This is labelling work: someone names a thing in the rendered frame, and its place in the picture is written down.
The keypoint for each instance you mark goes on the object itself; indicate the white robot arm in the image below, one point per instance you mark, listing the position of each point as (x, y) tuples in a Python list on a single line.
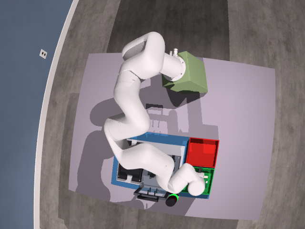
[(144, 58)]

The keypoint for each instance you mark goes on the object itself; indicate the green bin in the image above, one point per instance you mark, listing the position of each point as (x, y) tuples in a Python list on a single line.
[(208, 171)]

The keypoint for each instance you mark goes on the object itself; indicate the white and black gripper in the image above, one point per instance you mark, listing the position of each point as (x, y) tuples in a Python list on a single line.
[(200, 173)]

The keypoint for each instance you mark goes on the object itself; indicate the red open-top bin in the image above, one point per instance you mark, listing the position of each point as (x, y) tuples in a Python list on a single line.
[(202, 152)]

